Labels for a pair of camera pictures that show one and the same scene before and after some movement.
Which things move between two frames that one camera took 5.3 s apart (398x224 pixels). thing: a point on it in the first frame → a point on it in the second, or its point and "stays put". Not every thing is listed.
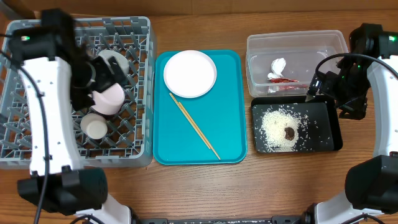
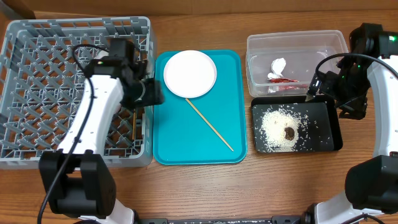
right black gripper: x=325 y=90 stays put
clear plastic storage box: x=283 y=63 stays put
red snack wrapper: x=276 y=84 stays put
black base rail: x=297 y=219 stays put
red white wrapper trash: x=278 y=65 stays put
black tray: x=290 y=123 stays put
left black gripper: x=107 y=78 → x=157 y=95
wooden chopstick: x=193 y=124 → x=134 y=124
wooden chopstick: x=199 y=130 → x=208 y=124
